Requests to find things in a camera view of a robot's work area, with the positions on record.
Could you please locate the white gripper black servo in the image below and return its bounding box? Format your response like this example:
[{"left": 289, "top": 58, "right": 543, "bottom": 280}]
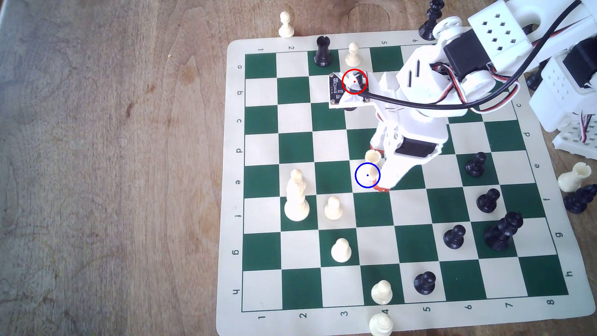
[{"left": 368, "top": 72, "right": 451, "bottom": 193}]

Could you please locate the white chess rook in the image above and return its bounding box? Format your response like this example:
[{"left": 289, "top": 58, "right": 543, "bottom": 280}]
[
  {"left": 363, "top": 149, "right": 383, "bottom": 188},
  {"left": 558, "top": 162, "right": 592, "bottom": 193}
]

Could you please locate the green and cream chess mat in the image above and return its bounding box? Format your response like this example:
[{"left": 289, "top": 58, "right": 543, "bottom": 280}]
[{"left": 215, "top": 29, "right": 597, "bottom": 336}]

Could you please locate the white chess pawn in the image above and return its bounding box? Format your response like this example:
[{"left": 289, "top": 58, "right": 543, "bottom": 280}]
[
  {"left": 345, "top": 42, "right": 363, "bottom": 69},
  {"left": 331, "top": 238, "right": 352, "bottom": 263},
  {"left": 278, "top": 12, "right": 295, "bottom": 38},
  {"left": 371, "top": 280, "right": 393, "bottom": 305},
  {"left": 324, "top": 195, "right": 344, "bottom": 221},
  {"left": 369, "top": 313, "right": 394, "bottom": 336}
]

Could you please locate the black chess pawn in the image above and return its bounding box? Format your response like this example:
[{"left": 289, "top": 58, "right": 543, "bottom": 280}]
[
  {"left": 465, "top": 152, "right": 488, "bottom": 178},
  {"left": 477, "top": 188, "right": 501, "bottom": 214},
  {"left": 443, "top": 224, "right": 466, "bottom": 250},
  {"left": 414, "top": 271, "right": 437, "bottom": 296}
]

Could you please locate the white chess king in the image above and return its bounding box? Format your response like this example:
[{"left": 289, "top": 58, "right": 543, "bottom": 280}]
[{"left": 284, "top": 169, "right": 310, "bottom": 222}]

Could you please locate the black chess rook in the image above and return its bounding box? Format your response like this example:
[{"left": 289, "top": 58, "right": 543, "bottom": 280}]
[{"left": 313, "top": 36, "right": 333, "bottom": 67}]

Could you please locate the tall black chess bishop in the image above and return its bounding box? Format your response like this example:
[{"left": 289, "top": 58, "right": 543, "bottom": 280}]
[{"left": 418, "top": 0, "right": 445, "bottom": 41}]

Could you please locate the white perforated plastic block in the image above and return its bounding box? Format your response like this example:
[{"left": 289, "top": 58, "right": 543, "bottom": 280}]
[{"left": 553, "top": 114, "right": 597, "bottom": 161}]

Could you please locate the black camera cable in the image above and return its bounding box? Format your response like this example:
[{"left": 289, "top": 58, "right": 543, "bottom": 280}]
[{"left": 366, "top": 0, "right": 584, "bottom": 112}]

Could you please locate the black wrist camera board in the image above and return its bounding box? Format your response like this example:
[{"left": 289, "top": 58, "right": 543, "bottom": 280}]
[{"left": 328, "top": 70, "right": 372, "bottom": 111}]

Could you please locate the red white black servo wire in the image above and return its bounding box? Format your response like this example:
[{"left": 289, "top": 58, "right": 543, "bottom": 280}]
[
  {"left": 431, "top": 63, "right": 521, "bottom": 115},
  {"left": 578, "top": 111, "right": 596, "bottom": 143}
]

